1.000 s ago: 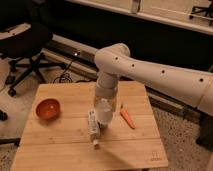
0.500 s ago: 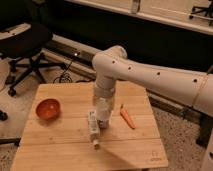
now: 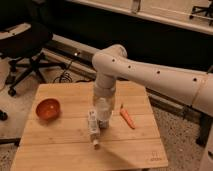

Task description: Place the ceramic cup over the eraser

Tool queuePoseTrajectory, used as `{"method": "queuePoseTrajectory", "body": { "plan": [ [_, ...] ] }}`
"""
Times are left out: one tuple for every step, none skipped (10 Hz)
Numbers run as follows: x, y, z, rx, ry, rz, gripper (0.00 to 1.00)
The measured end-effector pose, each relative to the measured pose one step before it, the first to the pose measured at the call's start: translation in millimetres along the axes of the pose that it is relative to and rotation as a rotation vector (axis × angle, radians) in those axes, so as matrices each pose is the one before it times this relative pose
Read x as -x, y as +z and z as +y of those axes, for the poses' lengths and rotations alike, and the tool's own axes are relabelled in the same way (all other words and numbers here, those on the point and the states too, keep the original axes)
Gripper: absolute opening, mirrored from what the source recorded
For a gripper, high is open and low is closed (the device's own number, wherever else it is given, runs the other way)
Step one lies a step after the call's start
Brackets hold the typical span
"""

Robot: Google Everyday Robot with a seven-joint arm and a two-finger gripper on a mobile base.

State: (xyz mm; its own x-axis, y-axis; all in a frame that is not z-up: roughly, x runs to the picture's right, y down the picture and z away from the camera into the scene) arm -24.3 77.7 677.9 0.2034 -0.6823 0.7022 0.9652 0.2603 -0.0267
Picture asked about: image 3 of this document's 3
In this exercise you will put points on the black office chair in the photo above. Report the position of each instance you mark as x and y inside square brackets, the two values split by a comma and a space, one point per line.
[22, 38]

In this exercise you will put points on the orange bowl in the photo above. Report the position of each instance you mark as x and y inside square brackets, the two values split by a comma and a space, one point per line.
[48, 109]

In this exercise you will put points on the black chair base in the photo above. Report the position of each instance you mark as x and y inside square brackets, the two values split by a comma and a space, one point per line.
[207, 11]

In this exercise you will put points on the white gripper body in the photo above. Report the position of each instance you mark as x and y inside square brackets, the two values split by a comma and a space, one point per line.
[99, 92]

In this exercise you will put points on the white ceramic cup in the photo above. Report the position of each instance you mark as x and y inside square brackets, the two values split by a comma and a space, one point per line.
[104, 109]

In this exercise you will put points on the orange carrot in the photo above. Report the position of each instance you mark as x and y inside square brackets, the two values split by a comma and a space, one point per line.
[125, 115]

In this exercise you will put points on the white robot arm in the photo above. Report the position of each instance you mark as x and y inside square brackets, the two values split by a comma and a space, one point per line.
[191, 87]

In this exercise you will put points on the black object on floor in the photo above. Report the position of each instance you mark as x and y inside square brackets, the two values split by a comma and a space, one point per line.
[3, 116]

